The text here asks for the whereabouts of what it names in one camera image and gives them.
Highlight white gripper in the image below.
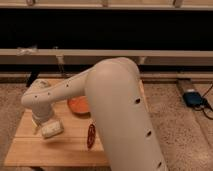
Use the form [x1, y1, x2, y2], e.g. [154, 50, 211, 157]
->
[32, 112, 54, 134]

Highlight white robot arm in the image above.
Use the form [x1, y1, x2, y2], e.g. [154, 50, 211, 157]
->
[21, 57, 168, 171]

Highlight orange ceramic bowl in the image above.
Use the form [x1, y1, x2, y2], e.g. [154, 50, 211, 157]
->
[67, 96, 90, 115]

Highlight wooden table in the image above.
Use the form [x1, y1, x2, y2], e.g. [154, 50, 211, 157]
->
[3, 78, 150, 168]

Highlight blue electronic box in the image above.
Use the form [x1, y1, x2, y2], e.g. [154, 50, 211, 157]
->
[182, 89, 204, 107]

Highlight black cable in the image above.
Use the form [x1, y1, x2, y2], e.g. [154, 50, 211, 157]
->
[194, 83, 213, 120]

